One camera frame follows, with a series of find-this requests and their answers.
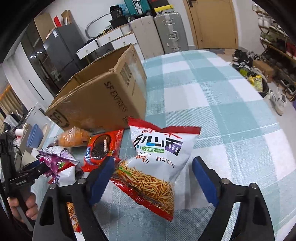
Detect red Oreo cookie pack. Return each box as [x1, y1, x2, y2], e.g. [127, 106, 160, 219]
[81, 129, 124, 172]

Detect white red noodle snack bag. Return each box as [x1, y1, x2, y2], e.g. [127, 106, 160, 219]
[111, 118, 201, 221]

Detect purple candy bag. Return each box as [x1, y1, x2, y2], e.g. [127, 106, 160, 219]
[38, 146, 79, 184]

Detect orange bread roll pack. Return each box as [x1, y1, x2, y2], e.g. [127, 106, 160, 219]
[54, 127, 91, 148]

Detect person's left hand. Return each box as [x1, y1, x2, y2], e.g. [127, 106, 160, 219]
[7, 192, 39, 221]

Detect blue plastic basin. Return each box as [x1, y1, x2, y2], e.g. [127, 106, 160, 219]
[26, 124, 44, 149]

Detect teal checkered tablecloth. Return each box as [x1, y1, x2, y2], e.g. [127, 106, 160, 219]
[94, 50, 295, 240]

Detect cardboard SF Express box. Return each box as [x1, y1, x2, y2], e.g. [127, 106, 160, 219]
[45, 44, 147, 133]

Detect white sneaker on floor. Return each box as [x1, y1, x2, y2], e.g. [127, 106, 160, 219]
[268, 87, 287, 115]

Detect black trash bin with wrappers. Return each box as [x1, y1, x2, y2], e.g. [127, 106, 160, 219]
[238, 66, 269, 98]

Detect small cardboard box on floor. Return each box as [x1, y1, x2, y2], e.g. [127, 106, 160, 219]
[253, 60, 275, 83]

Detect black refrigerator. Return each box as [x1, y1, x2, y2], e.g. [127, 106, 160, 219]
[43, 24, 88, 89]

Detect white drawer desk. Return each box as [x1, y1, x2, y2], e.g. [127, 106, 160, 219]
[76, 24, 144, 60]

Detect beige suitcase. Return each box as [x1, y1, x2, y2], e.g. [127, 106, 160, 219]
[130, 16, 164, 59]

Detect black bag on desk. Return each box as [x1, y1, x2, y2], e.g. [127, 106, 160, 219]
[109, 5, 128, 29]

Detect silver aluminium suitcase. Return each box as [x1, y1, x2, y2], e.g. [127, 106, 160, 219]
[154, 12, 189, 54]

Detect wooden shoe rack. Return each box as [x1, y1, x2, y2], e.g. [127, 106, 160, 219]
[252, 4, 295, 101]

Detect wooden door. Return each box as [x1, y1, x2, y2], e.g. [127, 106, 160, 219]
[184, 0, 238, 49]

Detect teal suitcase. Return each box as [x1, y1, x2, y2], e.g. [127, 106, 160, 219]
[124, 0, 151, 16]

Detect stacked shoe boxes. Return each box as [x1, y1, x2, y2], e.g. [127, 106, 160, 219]
[148, 0, 175, 15]

